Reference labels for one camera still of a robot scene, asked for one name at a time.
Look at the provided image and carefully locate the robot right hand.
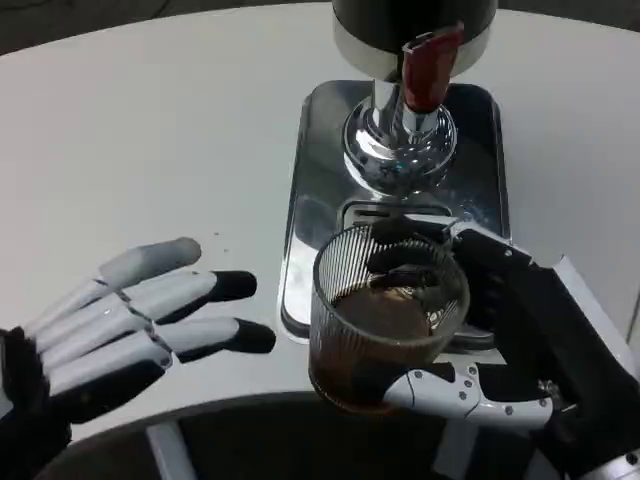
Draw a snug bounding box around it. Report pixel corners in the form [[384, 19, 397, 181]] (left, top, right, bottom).
[[367, 216, 640, 464]]

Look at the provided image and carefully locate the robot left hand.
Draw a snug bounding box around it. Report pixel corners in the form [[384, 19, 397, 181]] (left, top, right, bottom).
[[0, 236, 278, 480]]

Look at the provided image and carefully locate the clear ribbed glass cup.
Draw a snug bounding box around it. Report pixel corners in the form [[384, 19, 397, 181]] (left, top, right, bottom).
[[308, 224, 472, 414]]

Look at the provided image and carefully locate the slotted steel drip grid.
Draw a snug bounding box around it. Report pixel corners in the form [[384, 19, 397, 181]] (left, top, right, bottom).
[[341, 199, 454, 232]]

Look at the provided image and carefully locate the grey robot torso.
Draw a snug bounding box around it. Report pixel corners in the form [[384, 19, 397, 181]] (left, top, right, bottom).
[[32, 392, 591, 480]]

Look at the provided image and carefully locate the steel drip tray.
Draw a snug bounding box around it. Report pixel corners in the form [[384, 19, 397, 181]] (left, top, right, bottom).
[[279, 79, 512, 352]]

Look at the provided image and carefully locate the black drink dispenser body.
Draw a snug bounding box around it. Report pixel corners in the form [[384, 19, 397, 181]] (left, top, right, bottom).
[[331, 0, 499, 82]]

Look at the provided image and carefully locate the chrome dispenser pedestal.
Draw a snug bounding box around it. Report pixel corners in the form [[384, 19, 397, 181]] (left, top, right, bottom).
[[342, 79, 459, 200]]

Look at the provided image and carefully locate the red tap handle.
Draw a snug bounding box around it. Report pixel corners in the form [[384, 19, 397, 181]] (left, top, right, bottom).
[[401, 20, 466, 112]]

